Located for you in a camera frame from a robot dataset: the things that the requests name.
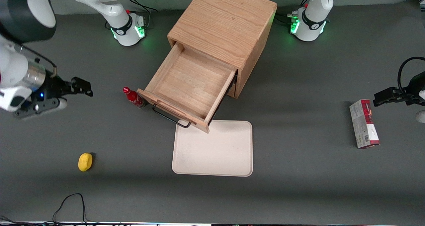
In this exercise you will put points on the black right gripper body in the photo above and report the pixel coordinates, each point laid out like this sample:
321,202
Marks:
53,87

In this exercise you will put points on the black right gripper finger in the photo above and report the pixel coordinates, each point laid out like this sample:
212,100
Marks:
84,92
81,83

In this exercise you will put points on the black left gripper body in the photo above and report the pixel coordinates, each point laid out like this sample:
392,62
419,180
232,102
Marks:
412,89

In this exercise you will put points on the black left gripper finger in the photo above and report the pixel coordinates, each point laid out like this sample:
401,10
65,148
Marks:
386,101
385,94

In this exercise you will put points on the wooden drawer without notch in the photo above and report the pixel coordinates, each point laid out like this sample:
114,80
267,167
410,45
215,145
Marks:
192,83

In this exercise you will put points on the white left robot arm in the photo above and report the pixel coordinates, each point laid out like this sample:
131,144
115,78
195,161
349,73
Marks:
315,17

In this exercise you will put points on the wooden oak drawer cabinet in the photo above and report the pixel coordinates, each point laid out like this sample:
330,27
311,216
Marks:
222,20

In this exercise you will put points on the grey and red carton box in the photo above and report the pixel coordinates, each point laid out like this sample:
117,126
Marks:
363,126

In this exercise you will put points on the red soda bottle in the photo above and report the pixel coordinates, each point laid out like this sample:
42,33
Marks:
132,96

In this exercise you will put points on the yellow lemon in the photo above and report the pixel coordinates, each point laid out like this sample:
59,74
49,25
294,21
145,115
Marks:
85,162

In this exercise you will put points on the beige rectangular tray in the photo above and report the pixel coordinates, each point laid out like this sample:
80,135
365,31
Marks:
215,153

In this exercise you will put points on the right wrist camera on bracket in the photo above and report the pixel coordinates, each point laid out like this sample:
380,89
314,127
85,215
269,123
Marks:
40,106

